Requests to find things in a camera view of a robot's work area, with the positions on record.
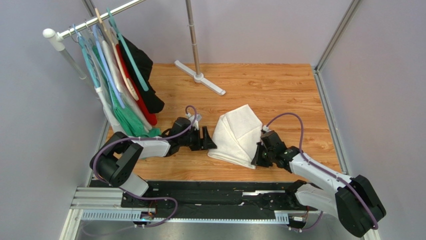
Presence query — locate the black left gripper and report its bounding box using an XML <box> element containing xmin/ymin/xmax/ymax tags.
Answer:
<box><xmin>179</xmin><ymin>126</ymin><xmax>218</xmax><ymax>152</ymax></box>

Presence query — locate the white cloth napkin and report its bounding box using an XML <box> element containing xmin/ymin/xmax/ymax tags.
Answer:
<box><xmin>207</xmin><ymin>104</ymin><xmax>263</xmax><ymax>170</ymax></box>

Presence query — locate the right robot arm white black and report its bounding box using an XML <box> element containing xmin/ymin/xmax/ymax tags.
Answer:
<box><xmin>251</xmin><ymin>130</ymin><xmax>387</xmax><ymax>238</ymax></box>

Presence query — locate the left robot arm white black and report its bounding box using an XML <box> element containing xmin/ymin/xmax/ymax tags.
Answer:
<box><xmin>89</xmin><ymin>115</ymin><xmax>217</xmax><ymax>197</ymax></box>

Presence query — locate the black hanging garment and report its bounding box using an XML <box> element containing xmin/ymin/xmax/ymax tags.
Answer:
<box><xmin>118</xmin><ymin>38</ymin><xmax>166</xmax><ymax>114</ymax></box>

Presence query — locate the red hanging garment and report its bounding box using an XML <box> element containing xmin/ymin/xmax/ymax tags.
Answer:
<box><xmin>114</xmin><ymin>43</ymin><xmax>158</xmax><ymax>126</ymax></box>

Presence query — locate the green hanging garment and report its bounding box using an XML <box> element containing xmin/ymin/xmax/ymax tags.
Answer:
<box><xmin>90</xmin><ymin>46</ymin><xmax>160</xmax><ymax>138</ymax></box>

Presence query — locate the wooden hanger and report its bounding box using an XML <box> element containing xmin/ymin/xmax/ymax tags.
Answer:
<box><xmin>94</xmin><ymin>7</ymin><xmax>139</xmax><ymax>101</ymax></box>

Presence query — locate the white hanging garment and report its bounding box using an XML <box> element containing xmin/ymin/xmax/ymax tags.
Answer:
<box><xmin>77</xmin><ymin>30</ymin><xmax>159</xmax><ymax>137</ymax></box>

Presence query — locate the blue plastic hanger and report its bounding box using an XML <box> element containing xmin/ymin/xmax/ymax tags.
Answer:
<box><xmin>91</xmin><ymin>24</ymin><xmax>126</xmax><ymax>109</ymax></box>

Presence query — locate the light teal plastic hanger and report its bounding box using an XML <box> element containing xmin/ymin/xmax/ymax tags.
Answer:
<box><xmin>72</xmin><ymin>24</ymin><xmax>101</xmax><ymax>89</ymax></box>

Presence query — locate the white clothes rack stand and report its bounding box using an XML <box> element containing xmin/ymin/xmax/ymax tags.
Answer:
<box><xmin>32</xmin><ymin>0</ymin><xmax>240</xmax><ymax>80</ymax></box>

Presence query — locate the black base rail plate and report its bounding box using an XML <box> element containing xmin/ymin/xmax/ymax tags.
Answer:
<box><xmin>89</xmin><ymin>179</ymin><xmax>329</xmax><ymax>221</ymax></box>

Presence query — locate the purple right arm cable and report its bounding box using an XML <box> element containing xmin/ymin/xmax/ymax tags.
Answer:
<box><xmin>264</xmin><ymin>112</ymin><xmax>380</xmax><ymax>233</ymax></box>

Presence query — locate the aluminium frame rail right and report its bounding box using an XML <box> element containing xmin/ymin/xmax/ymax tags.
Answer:
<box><xmin>311</xmin><ymin>0</ymin><xmax>363</xmax><ymax>174</ymax></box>

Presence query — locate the aluminium frame rail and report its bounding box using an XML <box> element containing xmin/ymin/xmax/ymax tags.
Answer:
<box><xmin>311</xmin><ymin>0</ymin><xmax>363</xmax><ymax>174</ymax></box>
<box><xmin>58</xmin><ymin>118</ymin><xmax>111</xmax><ymax>240</ymax></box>

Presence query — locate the white slotted cable duct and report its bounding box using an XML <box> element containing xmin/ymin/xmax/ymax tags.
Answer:
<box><xmin>81</xmin><ymin>209</ymin><xmax>290</xmax><ymax>225</ymax></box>

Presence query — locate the aluminium frame rail left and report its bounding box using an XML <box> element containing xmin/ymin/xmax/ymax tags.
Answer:
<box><xmin>58</xmin><ymin>118</ymin><xmax>111</xmax><ymax>240</ymax></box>

